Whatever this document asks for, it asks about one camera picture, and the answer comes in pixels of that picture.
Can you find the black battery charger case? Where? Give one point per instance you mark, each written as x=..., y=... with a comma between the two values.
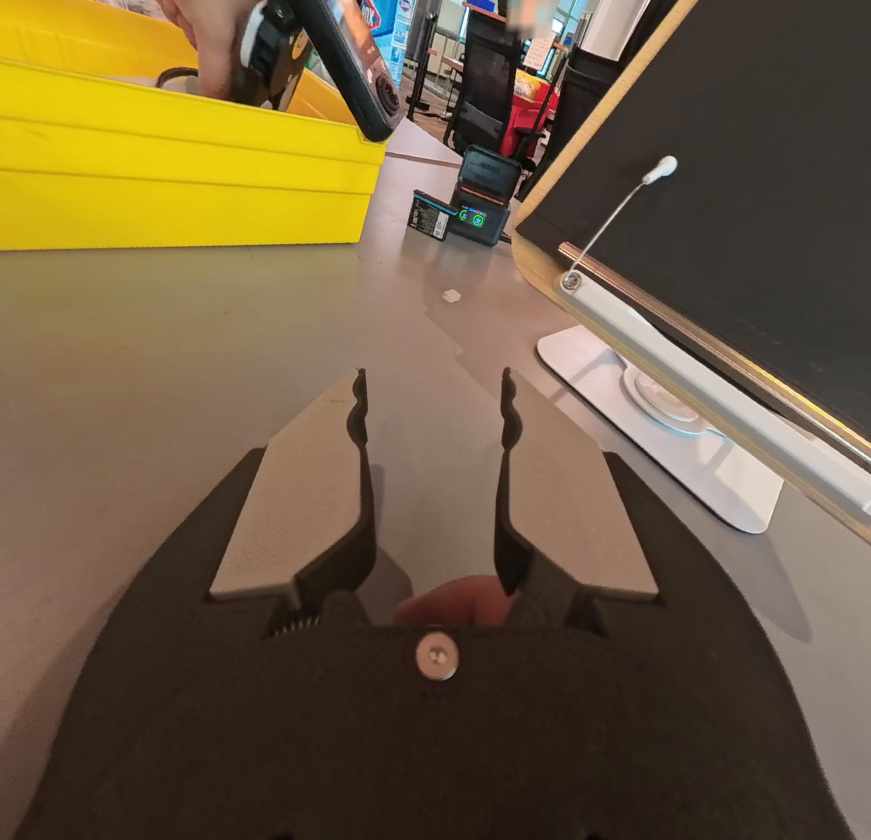
x=486, y=173

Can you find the black office chair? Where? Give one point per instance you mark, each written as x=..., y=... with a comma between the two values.
x=486, y=71
x=578, y=105

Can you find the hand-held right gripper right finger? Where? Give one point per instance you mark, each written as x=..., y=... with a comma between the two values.
x=571, y=513

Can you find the white stand base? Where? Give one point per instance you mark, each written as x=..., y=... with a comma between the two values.
x=592, y=364

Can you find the yellow plastic bin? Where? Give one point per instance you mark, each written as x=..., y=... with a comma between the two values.
x=170, y=173

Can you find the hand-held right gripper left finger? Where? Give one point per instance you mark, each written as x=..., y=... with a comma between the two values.
x=299, y=513

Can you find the black battery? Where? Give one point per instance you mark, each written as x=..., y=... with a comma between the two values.
x=429, y=222

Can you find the disinfectant wipes canister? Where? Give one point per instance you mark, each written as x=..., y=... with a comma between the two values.
x=394, y=17

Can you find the black board book stand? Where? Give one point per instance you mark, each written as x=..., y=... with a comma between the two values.
x=748, y=139

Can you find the red cloth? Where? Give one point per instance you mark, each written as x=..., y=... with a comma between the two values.
x=534, y=112

